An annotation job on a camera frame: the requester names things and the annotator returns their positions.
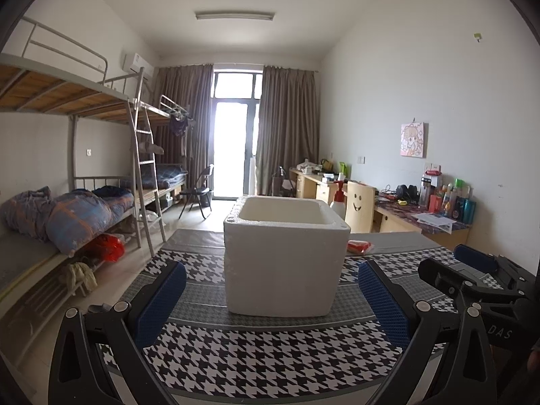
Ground wooden desk with patterned cover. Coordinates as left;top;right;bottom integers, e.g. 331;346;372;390
371;192;472;250

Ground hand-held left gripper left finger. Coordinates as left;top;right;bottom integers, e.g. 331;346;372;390
48;260;188;405

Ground printed papers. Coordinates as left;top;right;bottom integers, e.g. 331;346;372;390
410;212;454;234

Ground red plastic bag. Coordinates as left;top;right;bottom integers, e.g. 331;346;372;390
90;234;126;262

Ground hanging dark clothes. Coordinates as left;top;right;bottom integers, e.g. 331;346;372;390
169;116;195;157

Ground black folding chair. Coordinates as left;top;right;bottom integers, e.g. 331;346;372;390
179;164;214;220

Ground brown curtain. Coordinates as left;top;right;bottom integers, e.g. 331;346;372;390
256;65;320;197
154;65;216;195

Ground black metal rack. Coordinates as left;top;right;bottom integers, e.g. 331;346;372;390
270;168;296;197

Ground white foam box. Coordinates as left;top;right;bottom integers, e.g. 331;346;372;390
223;196;352;317

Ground grey mattress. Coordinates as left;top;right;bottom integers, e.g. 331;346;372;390
0;232;60;288

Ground blue plaid duvet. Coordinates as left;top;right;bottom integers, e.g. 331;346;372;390
46;186;136;256

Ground ceiling light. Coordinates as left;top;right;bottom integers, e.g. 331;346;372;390
195;12;275;21

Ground green cap bottle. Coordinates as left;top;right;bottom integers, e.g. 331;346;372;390
451;179;465;216

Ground white spray bottle red top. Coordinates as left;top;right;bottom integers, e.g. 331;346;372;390
329;180;347;220

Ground metal bunk ladder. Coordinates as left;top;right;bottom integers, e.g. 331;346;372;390
128;65;167;256

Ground white air conditioner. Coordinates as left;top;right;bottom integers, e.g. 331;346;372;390
122;52;153;77

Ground houndstooth tablecloth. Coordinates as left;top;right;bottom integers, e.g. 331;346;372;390
95;228;507;405

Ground red packet in clear wrap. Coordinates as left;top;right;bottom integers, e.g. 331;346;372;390
347;240;375;256

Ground glass balcony door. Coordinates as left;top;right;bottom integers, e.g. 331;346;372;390
210;64;264;199

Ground wooden chair with smiley face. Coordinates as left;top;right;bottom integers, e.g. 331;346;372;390
344;181;377;234

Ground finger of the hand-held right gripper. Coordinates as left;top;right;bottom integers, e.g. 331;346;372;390
418;256;522;309
455;245;537;293

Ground dark blue plaid bedding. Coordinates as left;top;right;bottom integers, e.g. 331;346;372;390
139;164;188;189

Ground cartoon wall poster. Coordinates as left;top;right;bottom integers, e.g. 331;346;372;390
401;122;429;158

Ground yellowish rag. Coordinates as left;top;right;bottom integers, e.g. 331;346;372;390
59;262;98;296

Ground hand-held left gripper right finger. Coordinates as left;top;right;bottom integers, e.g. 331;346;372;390
357;259;498;405

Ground purple patterned blanket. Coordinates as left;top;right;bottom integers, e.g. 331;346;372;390
0;187;55;243

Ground grey metal bunk bed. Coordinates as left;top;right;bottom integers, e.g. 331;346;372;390
0;17;167;317
135;95;195;216

